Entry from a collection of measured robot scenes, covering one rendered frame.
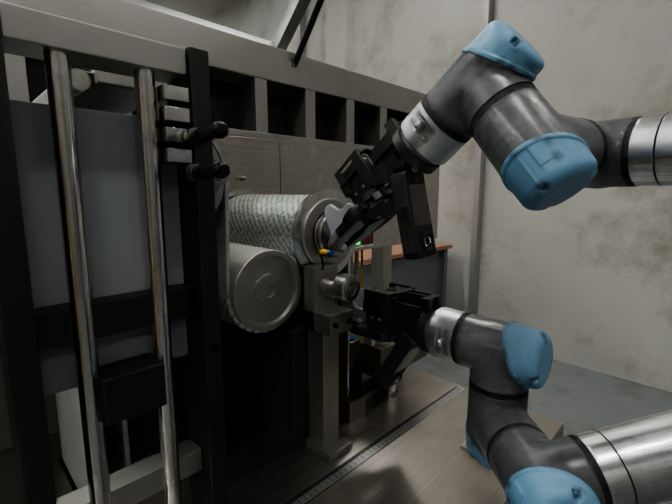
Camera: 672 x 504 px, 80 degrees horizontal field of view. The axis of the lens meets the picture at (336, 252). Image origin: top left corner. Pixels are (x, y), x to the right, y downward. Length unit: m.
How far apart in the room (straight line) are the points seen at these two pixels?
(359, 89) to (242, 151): 0.45
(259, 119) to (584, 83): 2.85
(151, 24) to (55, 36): 0.56
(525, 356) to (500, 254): 3.14
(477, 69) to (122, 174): 0.35
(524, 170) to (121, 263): 0.37
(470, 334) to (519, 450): 0.15
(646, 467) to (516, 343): 0.16
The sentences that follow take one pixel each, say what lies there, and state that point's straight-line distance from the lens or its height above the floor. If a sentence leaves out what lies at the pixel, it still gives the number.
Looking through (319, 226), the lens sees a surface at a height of 1.26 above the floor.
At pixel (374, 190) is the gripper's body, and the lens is 0.54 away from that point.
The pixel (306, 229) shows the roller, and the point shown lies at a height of 1.26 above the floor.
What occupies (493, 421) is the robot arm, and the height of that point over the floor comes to 1.04.
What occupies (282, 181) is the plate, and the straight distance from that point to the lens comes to 1.01.
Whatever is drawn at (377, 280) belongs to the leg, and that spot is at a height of 0.97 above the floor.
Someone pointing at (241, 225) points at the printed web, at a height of 1.26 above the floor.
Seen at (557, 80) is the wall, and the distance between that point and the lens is 3.60.
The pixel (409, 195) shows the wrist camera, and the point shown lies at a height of 1.31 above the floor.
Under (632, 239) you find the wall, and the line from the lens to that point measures 3.39.
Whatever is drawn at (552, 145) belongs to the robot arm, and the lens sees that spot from 0.42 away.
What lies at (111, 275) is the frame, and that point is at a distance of 0.39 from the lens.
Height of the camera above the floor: 1.32
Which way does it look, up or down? 9 degrees down
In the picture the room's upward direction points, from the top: straight up
